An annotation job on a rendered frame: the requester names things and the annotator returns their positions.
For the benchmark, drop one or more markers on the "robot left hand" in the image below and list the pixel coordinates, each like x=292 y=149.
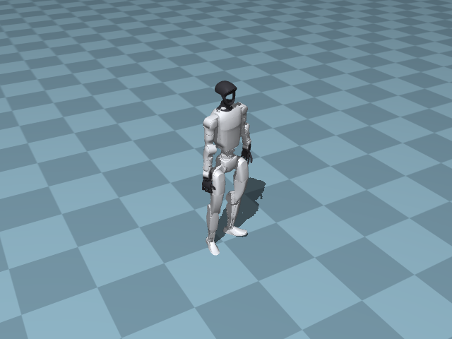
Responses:
x=247 y=154

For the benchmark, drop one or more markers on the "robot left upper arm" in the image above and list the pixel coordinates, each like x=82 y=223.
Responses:
x=245 y=126

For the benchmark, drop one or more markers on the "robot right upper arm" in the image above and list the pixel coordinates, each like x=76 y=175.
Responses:
x=210 y=123

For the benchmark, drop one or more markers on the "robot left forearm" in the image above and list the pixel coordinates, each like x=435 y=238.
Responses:
x=246 y=140

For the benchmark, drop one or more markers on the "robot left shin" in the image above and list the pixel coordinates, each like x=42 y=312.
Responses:
x=232 y=212

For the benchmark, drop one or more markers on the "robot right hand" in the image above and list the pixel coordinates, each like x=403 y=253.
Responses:
x=207 y=184

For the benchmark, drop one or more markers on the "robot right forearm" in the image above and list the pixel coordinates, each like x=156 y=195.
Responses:
x=207 y=162

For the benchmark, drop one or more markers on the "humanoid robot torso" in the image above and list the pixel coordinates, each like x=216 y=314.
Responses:
x=227 y=136

